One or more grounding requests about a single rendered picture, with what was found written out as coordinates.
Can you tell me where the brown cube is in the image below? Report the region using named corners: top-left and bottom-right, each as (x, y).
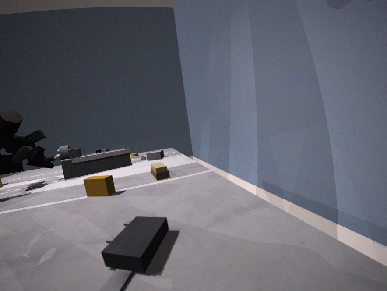
top-left (84, 175), bottom-right (116, 197)

